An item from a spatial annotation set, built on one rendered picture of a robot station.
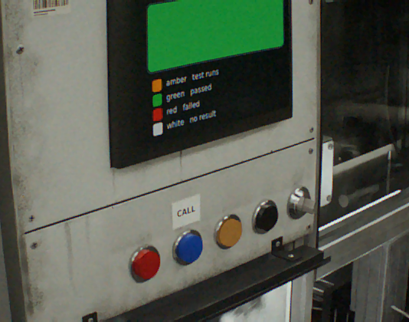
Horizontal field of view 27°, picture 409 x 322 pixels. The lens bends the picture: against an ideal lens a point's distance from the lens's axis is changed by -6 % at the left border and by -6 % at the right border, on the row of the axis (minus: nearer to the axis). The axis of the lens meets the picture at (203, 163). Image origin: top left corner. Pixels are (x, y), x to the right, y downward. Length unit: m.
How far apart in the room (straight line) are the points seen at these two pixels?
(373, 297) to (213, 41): 0.91
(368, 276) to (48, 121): 1.00
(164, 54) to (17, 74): 0.15
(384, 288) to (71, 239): 0.93
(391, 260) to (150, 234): 0.82
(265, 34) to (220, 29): 0.07
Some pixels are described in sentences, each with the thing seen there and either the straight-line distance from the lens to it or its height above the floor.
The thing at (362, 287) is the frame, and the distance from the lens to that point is 1.70.
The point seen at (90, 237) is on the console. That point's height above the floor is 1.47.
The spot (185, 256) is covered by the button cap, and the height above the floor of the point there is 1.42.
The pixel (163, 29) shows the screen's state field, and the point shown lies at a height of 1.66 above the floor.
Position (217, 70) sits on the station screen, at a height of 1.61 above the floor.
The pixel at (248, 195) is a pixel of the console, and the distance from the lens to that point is 1.00.
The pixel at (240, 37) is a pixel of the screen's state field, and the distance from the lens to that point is 0.91.
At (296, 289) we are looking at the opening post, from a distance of 1.14.
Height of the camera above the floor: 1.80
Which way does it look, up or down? 18 degrees down
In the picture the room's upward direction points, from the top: 1 degrees counter-clockwise
